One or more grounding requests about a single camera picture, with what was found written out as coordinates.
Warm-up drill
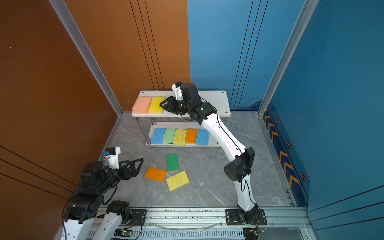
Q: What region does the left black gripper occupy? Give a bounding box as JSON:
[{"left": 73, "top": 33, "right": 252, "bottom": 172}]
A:
[{"left": 98, "top": 157, "right": 144, "bottom": 196}]

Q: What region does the blue sponge row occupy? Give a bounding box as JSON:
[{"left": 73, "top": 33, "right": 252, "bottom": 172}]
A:
[
  {"left": 196, "top": 129, "right": 210, "bottom": 146},
  {"left": 151, "top": 128, "right": 166, "bottom": 145}
]

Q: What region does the pink sponge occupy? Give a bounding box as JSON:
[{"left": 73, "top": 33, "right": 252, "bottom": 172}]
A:
[{"left": 132, "top": 97, "right": 152, "bottom": 115}]

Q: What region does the bright yellow sponge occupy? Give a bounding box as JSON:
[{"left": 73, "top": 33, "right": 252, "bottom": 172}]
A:
[{"left": 148, "top": 97, "right": 166, "bottom": 115}]

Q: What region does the pale yellow sponge row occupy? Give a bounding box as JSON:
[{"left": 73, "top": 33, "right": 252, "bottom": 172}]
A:
[{"left": 173, "top": 129, "right": 187, "bottom": 146}]

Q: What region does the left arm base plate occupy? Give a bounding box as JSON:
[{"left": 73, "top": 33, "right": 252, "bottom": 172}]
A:
[{"left": 121, "top": 209, "right": 147, "bottom": 227}]

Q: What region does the circuit board right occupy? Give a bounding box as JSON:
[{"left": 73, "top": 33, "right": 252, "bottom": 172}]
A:
[{"left": 243, "top": 228, "right": 265, "bottom": 240}]

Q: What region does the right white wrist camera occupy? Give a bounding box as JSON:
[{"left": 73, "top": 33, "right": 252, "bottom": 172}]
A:
[{"left": 172, "top": 82, "right": 183, "bottom": 101}]

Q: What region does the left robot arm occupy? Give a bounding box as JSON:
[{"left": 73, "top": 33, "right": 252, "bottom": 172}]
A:
[{"left": 61, "top": 159, "right": 147, "bottom": 240}]

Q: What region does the pale yellow sponge tilted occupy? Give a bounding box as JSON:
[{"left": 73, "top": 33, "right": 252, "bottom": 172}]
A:
[{"left": 166, "top": 171, "right": 190, "bottom": 192}]

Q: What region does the green circuit board left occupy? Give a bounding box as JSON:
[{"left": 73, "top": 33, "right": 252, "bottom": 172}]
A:
[{"left": 114, "top": 228, "right": 133, "bottom": 238}]

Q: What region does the white two-tier shelf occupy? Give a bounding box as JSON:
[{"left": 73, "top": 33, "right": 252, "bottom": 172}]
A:
[{"left": 132, "top": 91, "right": 231, "bottom": 147}]

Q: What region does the aluminium front rail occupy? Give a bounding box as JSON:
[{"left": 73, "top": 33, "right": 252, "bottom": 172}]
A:
[{"left": 53, "top": 206, "right": 317, "bottom": 240}]

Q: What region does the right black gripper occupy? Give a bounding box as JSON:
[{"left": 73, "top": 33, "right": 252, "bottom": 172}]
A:
[{"left": 159, "top": 96, "right": 193, "bottom": 115}]

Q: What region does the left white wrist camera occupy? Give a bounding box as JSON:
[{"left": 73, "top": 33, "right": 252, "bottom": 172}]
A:
[{"left": 103, "top": 147, "right": 121, "bottom": 170}]

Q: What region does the orange sponge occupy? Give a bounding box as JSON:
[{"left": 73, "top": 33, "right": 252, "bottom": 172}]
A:
[
  {"left": 145, "top": 167, "right": 167, "bottom": 183},
  {"left": 185, "top": 129, "right": 198, "bottom": 145}
]

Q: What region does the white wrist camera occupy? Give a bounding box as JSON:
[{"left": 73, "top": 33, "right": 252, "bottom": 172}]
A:
[
  {"left": 172, "top": 82, "right": 183, "bottom": 101},
  {"left": 103, "top": 147, "right": 121, "bottom": 170}
]

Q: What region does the dark green sponge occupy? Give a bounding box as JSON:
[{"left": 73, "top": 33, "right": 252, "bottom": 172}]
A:
[{"left": 166, "top": 154, "right": 179, "bottom": 173}]

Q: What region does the light green sponge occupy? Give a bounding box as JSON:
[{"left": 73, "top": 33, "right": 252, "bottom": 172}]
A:
[{"left": 162, "top": 128, "right": 176, "bottom": 144}]

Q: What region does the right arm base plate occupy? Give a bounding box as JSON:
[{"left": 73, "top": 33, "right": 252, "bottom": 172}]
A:
[{"left": 225, "top": 209, "right": 268, "bottom": 226}]

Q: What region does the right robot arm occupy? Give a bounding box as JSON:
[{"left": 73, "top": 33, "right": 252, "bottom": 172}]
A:
[{"left": 160, "top": 82, "right": 267, "bottom": 226}]

